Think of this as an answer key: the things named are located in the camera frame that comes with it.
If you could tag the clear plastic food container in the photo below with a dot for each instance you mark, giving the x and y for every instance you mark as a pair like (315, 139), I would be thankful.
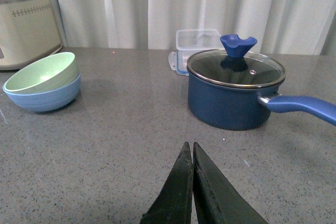
(189, 42)

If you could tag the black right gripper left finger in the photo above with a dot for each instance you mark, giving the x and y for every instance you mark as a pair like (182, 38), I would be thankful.
(174, 202)

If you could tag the glass pot lid blue knob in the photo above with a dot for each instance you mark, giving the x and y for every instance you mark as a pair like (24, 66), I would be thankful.
(235, 65)

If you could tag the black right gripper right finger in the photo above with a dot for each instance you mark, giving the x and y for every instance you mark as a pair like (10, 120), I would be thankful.
(216, 200)

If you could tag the cream two-slot toaster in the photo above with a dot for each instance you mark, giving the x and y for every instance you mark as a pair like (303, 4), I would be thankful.
(28, 32)

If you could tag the dark blue saucepan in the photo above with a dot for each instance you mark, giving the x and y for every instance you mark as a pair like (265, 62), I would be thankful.
(244, 109)

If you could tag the blue plastic bowl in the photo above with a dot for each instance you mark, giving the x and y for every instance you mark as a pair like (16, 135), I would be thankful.
(49, 100)

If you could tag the green plastic bowl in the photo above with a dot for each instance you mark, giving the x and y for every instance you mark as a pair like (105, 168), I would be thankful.
(49, 73)

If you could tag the white curtain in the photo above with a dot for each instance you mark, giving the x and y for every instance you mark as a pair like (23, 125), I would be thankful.
(304, 27)

